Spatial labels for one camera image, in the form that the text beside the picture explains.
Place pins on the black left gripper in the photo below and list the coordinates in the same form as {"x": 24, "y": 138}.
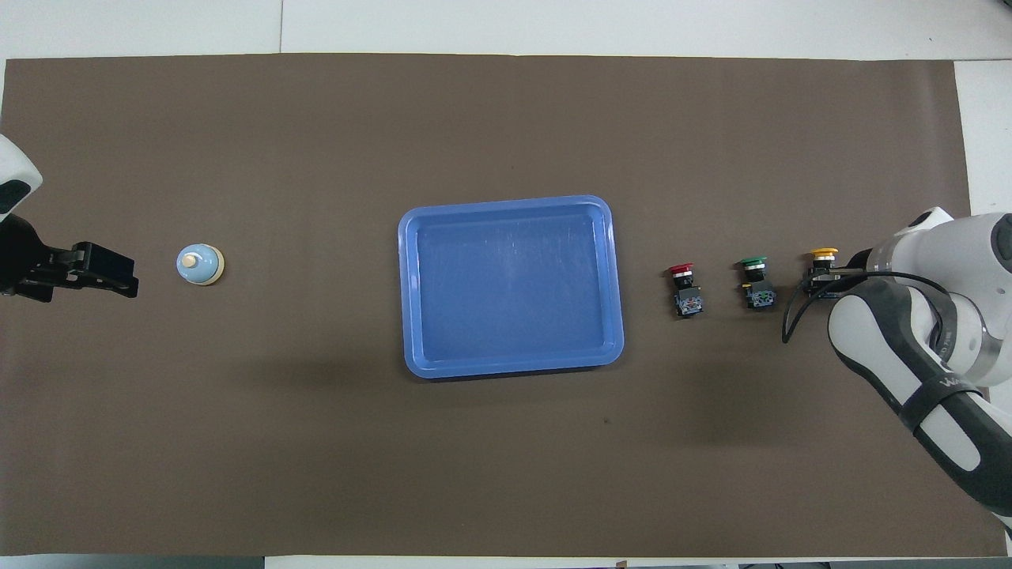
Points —
{"x": 28, "y": 257}

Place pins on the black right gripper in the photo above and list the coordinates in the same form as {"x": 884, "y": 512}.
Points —
{"x": 860, "y": 269}

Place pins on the yellow push button switch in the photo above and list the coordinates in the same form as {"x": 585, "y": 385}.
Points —
{"x": 824, "y": 254}

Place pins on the green push button switch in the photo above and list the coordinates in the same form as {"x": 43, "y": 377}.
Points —
{"x": 757, "y": 292}

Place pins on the light blue call bell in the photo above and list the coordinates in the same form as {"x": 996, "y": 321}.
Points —
{"x": 198, "y": 265}

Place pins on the red push button switch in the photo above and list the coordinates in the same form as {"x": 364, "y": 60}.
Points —
{"x": 686, "y": 299}

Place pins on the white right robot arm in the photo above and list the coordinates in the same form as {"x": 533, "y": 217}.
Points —
{"x": 941, "y": 356}

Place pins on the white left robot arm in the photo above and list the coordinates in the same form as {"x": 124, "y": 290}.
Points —
{"x": 16, "y": 170}

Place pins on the blue plastic tray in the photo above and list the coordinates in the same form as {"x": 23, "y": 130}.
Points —
{"x": 510, "y": 288}

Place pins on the brown table mat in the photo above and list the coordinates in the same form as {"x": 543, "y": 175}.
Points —
{"x": 506, "y": 458}

